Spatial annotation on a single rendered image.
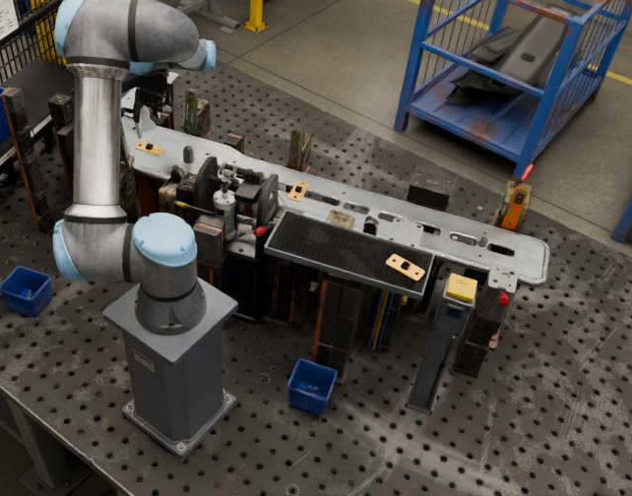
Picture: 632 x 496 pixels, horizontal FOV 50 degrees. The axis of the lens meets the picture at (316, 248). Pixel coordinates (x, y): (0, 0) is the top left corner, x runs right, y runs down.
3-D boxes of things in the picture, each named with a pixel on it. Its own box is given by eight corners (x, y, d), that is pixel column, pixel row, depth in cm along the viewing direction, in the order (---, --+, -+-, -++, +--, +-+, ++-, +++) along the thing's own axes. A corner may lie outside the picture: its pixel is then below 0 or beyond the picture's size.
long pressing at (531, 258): (550, 237, 190) (552, 233, 189) (544, 293, 175) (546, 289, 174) (109, 113, 213) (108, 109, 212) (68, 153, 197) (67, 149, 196)
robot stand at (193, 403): (181, 460, 164) (172, 363, 136) (121, 413, 172) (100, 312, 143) (237, 403, 177) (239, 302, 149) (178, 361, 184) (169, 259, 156)
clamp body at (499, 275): (486, 353, 196) (525, 268, 171) (480, 384, 188) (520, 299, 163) (454, 343, 197) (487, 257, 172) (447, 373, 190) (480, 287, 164)
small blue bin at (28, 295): (57, 296, 196) (52, 276, 190) (37, 322, 189) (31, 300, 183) (25, 285, 198) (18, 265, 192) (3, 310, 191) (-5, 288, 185)
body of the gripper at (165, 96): (161, 115, 185) (158, 77, 177) (133, 107, 187) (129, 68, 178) (174, 101, 191) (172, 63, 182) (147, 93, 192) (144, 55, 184)
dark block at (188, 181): (209, 284, 205) (205, 175, 175) (198, 301, 200) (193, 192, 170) (193, 279, 205) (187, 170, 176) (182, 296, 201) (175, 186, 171)
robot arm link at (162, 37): (197, -3, 123) (217, 33, 171) (135, -8, 122) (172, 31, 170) (195, 63, 125) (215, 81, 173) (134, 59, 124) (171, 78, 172)
